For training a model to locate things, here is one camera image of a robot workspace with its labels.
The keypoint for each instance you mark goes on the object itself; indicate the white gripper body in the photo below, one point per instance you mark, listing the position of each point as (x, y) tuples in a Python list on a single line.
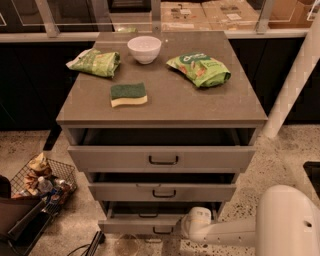
[(196, 222)]

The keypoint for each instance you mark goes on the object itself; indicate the grey bottom drawer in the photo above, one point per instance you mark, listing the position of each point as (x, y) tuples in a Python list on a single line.
[(151, 218)]

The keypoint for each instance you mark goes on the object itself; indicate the grey drawer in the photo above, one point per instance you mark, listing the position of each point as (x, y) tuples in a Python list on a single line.
[(161, 150), (161, 187), (151, 218)]

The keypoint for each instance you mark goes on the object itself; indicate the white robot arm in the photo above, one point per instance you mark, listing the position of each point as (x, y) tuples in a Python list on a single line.
[(287, 223)]

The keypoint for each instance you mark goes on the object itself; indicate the grey middle drawer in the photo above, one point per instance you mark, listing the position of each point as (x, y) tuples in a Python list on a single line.
[(161, 187)]

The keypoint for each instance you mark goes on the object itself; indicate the grey drawer cabinet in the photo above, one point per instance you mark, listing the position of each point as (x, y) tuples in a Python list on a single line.
[(173, 101)]

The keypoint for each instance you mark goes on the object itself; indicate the grey top drawer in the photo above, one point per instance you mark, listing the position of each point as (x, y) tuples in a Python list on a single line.
[(161, 150)]

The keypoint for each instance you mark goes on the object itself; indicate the black stand foot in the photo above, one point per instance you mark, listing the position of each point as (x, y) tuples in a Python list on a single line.
[(98, 239)]

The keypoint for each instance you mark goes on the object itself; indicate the black object right edge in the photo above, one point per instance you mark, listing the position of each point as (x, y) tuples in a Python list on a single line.
[(312, 170)]

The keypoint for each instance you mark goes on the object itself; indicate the green yellow sponge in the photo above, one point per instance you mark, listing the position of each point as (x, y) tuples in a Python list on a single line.
[(128, 94)]

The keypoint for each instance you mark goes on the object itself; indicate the plastic water bottle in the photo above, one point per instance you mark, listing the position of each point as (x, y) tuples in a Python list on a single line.
[(44, 185)]

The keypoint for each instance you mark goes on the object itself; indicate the green chip bag right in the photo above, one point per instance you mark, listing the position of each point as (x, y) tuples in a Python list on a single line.
[(201, 69)]

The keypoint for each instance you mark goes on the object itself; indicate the crumpled snack bags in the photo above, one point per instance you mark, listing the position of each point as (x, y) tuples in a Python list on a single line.
[(37, 167)]

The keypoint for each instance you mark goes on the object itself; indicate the dark bin lower left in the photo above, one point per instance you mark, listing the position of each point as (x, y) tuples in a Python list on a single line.
[(22, 221)]

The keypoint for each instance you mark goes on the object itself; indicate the white ceramic bowl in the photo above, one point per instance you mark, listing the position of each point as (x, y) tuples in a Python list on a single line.
[(144, 49)]

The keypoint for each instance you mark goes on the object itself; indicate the green snack bag left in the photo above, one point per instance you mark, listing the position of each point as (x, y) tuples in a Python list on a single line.
[(94, 62)]

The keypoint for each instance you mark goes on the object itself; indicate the cardboard box centre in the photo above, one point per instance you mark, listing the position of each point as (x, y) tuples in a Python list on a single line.
[(183, 16)]

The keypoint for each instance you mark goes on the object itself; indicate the cardboard box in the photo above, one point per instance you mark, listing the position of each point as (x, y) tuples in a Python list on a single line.
[(183, 16), (230, 14)]

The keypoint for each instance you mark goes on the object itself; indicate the cardboard box right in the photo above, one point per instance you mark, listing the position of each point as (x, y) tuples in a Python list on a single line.
[(230, 14)]

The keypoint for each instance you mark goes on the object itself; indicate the wire basket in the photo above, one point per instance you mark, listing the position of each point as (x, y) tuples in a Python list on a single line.
[(51, 180)]

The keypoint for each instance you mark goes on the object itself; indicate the white diagonal post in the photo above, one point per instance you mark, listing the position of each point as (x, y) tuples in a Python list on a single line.
[(301, 69)]

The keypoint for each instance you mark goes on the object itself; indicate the metal railing frame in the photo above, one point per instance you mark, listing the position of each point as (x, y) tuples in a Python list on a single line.
[(81, 20)]

